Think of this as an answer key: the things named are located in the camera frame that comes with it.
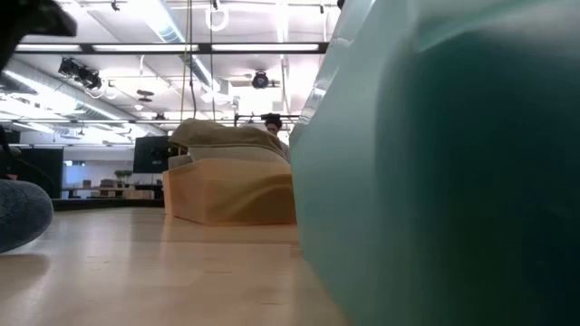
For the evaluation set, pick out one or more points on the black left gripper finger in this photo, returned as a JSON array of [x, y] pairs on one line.
[[52, 20]]

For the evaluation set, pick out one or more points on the beige cloth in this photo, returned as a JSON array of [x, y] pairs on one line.
[[226, 140]]

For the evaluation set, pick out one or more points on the black ceiling spotlight cluster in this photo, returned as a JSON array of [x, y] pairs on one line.
[[80, 73]]

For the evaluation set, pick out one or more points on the wide black screen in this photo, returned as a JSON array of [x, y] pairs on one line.
[[38, 169]]

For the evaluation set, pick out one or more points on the black computer monitor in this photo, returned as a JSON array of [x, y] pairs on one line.
[[151, 154]]

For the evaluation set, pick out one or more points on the small potted plant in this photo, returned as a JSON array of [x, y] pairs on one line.
[[122, 175]]

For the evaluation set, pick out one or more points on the blue denim cap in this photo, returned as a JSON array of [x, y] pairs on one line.
[[22, 213]]

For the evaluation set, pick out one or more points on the standing person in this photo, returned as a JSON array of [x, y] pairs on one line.
[[274, 127]]

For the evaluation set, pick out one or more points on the teal translucent plastic bin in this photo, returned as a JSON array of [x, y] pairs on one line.
[[362, 181]]

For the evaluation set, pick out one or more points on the black overhead frame bar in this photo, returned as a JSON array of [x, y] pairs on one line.
[[172, 47]]

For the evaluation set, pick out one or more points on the black hanging ceiling camera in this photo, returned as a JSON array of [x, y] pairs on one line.
[[260, 79]]

